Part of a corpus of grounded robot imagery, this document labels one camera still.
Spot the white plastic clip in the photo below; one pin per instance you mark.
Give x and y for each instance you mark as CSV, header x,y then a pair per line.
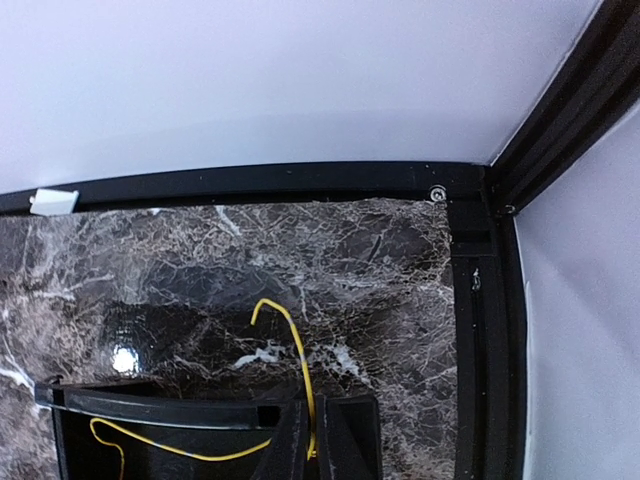
x,y
51,202

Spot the black rear frame rail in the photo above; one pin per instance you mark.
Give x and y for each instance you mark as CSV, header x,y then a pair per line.
x,y
285,182

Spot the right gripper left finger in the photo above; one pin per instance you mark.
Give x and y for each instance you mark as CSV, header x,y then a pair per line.
x,y
286,456

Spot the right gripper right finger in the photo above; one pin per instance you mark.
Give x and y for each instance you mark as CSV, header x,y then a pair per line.
x,y
338,453

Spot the black three-compartment bin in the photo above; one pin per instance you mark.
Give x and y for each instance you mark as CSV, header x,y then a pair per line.
x,y
132,430

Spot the right black frame post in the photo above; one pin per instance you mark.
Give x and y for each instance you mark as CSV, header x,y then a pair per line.
x,y
595,87

